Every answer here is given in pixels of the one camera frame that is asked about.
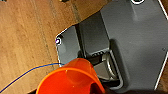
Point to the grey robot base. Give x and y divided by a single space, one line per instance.
140 43

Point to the grey robot torso link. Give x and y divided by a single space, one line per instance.
106 68

